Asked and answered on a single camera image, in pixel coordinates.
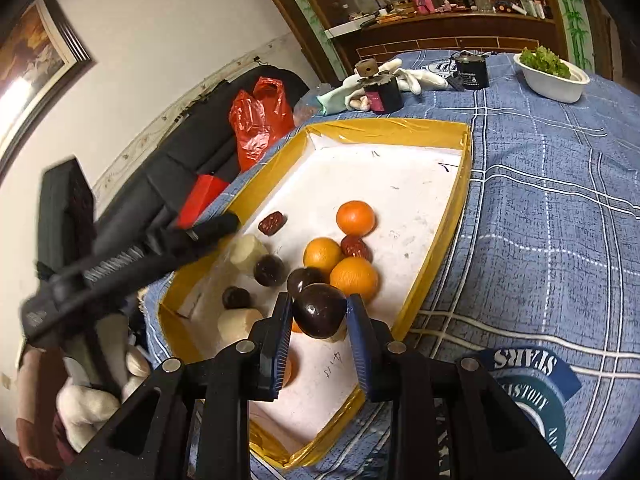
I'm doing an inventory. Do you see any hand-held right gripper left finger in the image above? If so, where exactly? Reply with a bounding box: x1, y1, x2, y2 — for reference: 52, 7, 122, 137
60, 292, 294, 480

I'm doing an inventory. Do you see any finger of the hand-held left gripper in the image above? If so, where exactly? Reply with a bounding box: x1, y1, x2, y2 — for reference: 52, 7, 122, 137
145, 211, 242, 273

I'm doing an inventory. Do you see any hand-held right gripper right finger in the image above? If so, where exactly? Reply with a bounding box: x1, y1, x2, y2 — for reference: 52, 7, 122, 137
346, 294, 576, 480

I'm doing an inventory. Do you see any orange mandarin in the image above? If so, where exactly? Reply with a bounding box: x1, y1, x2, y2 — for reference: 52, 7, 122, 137
280, 345, 299, 388
329, 257, 380, 305
303, 237, 344, 277
335, 200, 376, 237

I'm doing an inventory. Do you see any round pale peeled fruit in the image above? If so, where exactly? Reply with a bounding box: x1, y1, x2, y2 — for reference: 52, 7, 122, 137
218, 308, 265, 350

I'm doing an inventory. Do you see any pale peeled fruit chunk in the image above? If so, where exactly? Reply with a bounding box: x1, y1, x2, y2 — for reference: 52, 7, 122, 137
227, 235, 273, 278

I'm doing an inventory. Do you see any dark purple plum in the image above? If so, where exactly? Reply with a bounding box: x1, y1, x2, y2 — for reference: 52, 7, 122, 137
253, 254, 286, 288
286, 267, 328, 301
222, 286, 252, 311
292, 283, 348, 339

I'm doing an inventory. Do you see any red jujube date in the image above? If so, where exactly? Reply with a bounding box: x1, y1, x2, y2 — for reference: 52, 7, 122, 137
340, 234, 373, 263
258, 211, 287, 237

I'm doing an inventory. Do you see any white foam box yellow tape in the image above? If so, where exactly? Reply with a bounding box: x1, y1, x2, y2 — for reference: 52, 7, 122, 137
157, 118, 474, 470

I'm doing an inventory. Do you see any person's left forearm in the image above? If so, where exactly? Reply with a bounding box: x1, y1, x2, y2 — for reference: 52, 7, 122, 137
12, 345, 68, 471

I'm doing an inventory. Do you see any person's left hand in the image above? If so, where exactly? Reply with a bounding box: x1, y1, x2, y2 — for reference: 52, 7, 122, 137
56, 310, 152, 453

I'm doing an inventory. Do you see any red box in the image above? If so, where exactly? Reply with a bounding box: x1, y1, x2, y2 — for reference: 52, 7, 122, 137
177, 174, 231, 228

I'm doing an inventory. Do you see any black padded bag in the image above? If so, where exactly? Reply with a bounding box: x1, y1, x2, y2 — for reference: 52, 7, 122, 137
92, 66, 312, 241

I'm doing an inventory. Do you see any red plastic bag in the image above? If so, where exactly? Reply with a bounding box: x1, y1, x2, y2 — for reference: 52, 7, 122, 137
229, 76, 296, 173

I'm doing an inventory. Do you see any mint green glove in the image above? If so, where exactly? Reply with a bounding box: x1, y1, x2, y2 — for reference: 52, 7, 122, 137
319, 79, 368, 115

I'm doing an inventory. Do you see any blue plaid tablecloth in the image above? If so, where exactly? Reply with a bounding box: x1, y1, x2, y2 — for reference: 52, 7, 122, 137
137, 49, 640, 480

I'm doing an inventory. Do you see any white glove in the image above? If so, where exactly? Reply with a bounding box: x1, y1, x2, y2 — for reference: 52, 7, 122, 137
382, 58, 449, 95

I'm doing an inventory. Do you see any black cup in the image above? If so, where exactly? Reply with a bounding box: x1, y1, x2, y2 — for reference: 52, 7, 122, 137
447, 51, 490, 92

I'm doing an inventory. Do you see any wooden counter cabinet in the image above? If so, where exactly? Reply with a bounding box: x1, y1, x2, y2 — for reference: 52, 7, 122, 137
325, 7, 568, 81

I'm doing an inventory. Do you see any white bowl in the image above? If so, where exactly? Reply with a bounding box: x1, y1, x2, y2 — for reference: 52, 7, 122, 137
513, 52, 591, 104

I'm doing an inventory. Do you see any green lettuce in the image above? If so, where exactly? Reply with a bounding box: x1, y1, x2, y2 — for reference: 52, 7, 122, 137
520, 46, 572, 79

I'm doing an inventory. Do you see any framed wall picture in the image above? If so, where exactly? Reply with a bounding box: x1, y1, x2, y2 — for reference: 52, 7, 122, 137
0, 0, 95, 173

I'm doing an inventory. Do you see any bamboo wall decal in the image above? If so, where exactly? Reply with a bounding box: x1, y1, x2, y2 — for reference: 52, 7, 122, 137
555, 0, 596, 73

